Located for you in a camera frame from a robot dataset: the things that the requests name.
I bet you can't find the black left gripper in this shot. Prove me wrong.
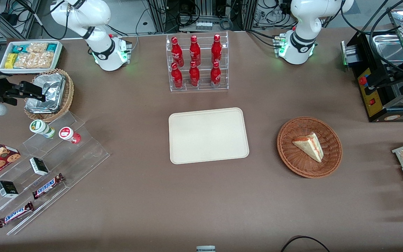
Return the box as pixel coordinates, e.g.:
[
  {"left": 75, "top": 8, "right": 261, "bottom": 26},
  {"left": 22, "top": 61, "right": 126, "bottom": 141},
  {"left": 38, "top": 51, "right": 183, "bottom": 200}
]
[{"left": 365, "top": 65, "right": 403, "bottom": 91}]

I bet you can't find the green label yogurt cup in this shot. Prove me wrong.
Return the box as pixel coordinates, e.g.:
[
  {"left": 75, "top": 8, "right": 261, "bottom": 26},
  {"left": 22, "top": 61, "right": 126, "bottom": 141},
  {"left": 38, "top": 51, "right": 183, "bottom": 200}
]
[{"left": 29, "top": 119, "right": 56, "bottom": 139}]

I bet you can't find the beige plastic tray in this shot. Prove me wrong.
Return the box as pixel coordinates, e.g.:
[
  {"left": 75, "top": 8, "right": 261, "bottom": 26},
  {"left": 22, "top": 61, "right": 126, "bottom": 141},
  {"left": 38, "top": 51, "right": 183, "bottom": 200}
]
[{"left": 168, "top": 107, "right": 250, "bottom": 165}]

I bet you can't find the black sealing machine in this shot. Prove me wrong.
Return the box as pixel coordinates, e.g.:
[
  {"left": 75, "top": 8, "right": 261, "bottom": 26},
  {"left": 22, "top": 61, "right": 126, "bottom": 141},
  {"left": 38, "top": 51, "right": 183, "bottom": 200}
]
[{"left": 341, "top": 7, "right": 403, "bottom": 123}]

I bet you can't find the aluminium foil container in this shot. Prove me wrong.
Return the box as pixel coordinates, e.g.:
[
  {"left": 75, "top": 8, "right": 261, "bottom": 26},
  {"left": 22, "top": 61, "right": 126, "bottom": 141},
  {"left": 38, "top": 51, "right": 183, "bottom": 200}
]
[{"left": 25, "top": 73, "right": 66, "bottom": 114}]

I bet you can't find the large rice cracker bag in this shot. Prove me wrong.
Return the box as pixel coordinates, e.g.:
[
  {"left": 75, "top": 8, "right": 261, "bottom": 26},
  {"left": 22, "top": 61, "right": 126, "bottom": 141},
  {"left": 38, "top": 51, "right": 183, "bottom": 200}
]
[{"left": 14, "top": 52, "right": 54, "bottom": 69}]

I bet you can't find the light wicker basket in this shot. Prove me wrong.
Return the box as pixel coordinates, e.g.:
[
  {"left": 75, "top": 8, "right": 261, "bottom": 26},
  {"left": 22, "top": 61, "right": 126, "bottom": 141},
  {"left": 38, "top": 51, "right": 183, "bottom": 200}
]
[{"left": 24, "top": 68, "right": 75, "bottom": 123}]

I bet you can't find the small rice cracker bag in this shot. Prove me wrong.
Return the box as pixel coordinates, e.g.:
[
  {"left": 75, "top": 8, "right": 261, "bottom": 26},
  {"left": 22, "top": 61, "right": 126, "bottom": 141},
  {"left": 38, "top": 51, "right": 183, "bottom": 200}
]
[{"left": 27, "top": 43, "right": 48, "bottom": 54}]

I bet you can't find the white rectangular snack bin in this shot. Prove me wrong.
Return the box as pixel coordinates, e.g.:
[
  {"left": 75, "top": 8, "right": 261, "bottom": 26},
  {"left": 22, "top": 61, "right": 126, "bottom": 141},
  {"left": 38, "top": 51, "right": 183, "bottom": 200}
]
[{"left": 0, "top": 41, "right": 63, "bottom": 75}]

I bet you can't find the red label yogurt cup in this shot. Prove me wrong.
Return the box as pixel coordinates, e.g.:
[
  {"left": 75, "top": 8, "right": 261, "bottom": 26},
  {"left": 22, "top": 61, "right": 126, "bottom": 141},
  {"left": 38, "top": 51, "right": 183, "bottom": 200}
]
[{"left": 59, "top": 127, "right": 82, "bottom": 145}]

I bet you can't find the small black box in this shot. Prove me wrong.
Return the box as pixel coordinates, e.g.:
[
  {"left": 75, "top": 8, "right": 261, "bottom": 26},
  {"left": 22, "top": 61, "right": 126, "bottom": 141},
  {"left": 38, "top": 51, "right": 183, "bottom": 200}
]
[
  {"left": 0, "top": 180, "right": 19, "bottom": 198},
  {"left": 29, "top": 157, "right": 50, "bottom": 176}
]

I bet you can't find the clear acrylic stepped display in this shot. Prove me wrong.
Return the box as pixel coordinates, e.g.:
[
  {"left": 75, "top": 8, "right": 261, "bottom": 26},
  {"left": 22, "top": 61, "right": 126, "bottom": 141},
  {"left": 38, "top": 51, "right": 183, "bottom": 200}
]
[{"left": 0, "top": 111, "right": 111, "bottom": 236}]

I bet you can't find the wrapped triangle sandwich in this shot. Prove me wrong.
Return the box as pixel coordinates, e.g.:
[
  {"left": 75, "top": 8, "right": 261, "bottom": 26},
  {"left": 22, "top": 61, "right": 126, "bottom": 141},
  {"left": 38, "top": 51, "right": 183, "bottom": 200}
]
[{"left": 292, "top": 132, "right": 324, "bottom": 163}]

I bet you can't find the snickers chocolate bar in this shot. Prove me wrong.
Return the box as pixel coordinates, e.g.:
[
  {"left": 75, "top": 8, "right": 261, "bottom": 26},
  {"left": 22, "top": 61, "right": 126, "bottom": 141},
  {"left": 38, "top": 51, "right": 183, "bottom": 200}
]
[
  {"left": 32, "top": 173, "right": 65, "bottom": 200},
  {"left": 0, "top": 202, "right": 35, "bottom": 229}
]

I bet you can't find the brown round wicker basket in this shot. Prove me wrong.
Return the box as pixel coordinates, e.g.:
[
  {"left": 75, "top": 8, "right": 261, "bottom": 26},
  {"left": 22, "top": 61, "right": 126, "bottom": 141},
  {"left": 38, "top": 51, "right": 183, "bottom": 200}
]
[{"left": 277, "top": 117, "right": 343, "bottom": 179}]

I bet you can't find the red cola bottle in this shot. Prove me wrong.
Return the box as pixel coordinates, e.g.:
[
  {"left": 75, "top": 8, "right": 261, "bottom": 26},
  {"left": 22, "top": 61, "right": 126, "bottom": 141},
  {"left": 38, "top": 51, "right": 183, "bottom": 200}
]
[
  {"left": 189, "top": 35, "right": 201, "bottom": 66},
  {"left": 189, "top": 61, "right": 200, "bottom": 87},
  {"left": 211, "top": 34, "right": 222, "bottom": 64},
  {"left": 171, "top": 36, "right": 184, "bottom": 67},
  {"left": 210, "top": 61, "right": 221, "bottom": 88},
  {"left": 171, "top": 62, "right": 183, "bottom": 89}
]

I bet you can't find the clear acrylic bottle rack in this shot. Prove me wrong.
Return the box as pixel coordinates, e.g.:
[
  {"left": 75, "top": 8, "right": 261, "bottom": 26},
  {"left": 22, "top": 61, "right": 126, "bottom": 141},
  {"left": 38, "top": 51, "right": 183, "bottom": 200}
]
[{"left": 166, "top": 31, "right": 229, "bottom": 92}]

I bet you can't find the long black hanging cable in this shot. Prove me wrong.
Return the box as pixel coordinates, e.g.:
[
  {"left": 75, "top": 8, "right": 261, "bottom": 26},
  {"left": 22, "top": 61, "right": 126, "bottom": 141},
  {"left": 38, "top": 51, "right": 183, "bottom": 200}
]
[{"left": 341, "top": 0, "right": 403, "bottom": 76}]

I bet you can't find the black looped floor cable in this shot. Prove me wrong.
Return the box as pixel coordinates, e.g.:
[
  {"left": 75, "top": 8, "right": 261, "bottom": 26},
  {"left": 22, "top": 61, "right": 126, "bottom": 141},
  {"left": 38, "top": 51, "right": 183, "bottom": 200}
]
[{"left": 280, "top": 236, "right": 331, "bottom": 252}]

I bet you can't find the aluminium frame equipment rack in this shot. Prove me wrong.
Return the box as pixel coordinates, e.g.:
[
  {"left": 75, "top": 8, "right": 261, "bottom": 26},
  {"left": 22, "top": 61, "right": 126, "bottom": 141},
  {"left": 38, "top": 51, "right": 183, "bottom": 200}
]
[{"left": 147, "top": 0, "right": 258, "bottom": 33}]

